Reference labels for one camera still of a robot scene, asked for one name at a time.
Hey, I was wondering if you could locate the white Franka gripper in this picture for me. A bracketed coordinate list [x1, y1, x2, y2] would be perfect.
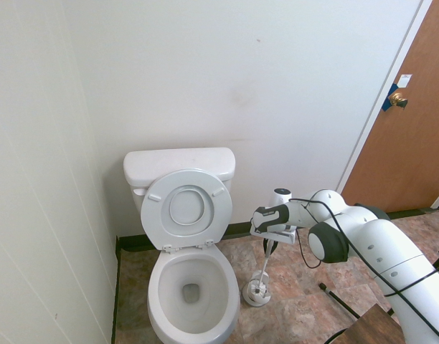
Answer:
[249, 223, 298, 257]

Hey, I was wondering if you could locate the white toilet brush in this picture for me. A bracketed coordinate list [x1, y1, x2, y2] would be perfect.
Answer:
[248, 245, 273, 300]

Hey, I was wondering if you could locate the white toilet brush holder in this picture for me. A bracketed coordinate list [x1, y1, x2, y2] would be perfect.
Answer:
[242, 271, 271, 308]

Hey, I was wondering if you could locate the white toilet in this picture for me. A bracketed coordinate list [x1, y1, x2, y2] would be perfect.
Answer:
[147, 246, 241, 342]

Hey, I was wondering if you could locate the white toilet bowl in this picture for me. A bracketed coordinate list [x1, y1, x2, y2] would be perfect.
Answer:
[149, 250, 241, 344]

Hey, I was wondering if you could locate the white raised toilet lid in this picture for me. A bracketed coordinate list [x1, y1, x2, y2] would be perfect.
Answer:
[140, 168, 234, 254]

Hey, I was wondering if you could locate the white toilet tank lid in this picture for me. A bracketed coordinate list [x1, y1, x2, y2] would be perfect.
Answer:
[123, 147, 237, 187]

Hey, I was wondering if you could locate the brown wooden table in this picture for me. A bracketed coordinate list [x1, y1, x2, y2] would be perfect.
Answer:
[343, 302, 404, 344]

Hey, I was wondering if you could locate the brown wooden door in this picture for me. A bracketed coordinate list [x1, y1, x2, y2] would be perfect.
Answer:
[341, 0, 439, 214]

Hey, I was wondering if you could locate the blue tape strip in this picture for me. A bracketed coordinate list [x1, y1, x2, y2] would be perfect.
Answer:
[382, 83, 402, 113]

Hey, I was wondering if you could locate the brass door knob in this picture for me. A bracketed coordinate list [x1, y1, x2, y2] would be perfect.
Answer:
[390, 92, 410, 108]

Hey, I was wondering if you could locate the black camera tripod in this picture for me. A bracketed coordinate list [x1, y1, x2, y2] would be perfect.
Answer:
[318, 247, 439, 320]

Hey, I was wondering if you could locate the black floor cable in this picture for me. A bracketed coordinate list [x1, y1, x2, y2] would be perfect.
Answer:
[325, 326, 351, 344]

